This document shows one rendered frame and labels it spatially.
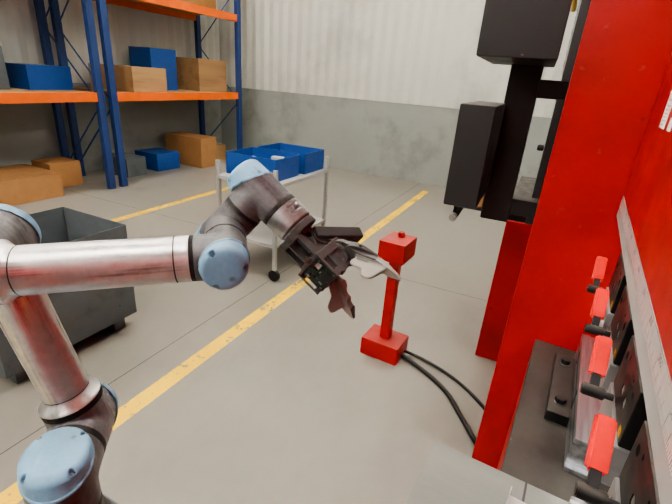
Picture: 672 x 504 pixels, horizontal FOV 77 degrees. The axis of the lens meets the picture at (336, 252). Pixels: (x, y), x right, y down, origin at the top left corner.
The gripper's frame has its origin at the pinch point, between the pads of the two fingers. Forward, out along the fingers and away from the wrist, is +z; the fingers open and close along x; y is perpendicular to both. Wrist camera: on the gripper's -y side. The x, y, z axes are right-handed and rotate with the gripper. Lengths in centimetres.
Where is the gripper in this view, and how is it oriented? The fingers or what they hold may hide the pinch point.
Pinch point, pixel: (378, 298)
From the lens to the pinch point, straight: 80.8
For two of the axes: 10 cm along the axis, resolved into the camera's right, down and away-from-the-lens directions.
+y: -4.8, 4.5, -7.5
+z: 7.0, 7.1, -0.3
